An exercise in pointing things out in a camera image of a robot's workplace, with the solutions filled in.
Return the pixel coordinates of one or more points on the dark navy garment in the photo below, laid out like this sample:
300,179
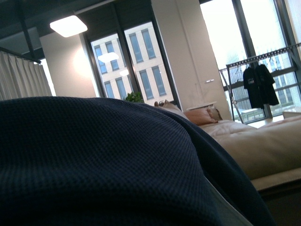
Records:
68,161

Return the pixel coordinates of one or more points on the metal clothes rack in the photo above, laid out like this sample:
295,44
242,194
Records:
283,64

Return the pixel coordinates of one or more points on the green potted plant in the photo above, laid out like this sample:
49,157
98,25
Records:
135,97

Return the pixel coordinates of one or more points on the orange pillow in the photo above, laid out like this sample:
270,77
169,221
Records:
201,116

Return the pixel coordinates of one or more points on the beige pillow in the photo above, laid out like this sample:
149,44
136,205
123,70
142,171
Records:
214,113

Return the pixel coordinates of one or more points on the black hanging t-shirt left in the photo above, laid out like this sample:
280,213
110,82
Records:
251,86

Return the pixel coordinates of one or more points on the black hanging t-shirt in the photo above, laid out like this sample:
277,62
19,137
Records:
266,81
251,86

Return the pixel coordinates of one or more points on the square ceiling light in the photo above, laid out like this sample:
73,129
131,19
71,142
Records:
68,26

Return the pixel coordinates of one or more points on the black hanging t-shirt right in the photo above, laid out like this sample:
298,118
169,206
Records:
266,81

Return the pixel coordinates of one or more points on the beige bed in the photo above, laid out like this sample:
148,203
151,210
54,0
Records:
270,155

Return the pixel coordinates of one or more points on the white curtain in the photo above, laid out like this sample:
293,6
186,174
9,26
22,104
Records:
21,78

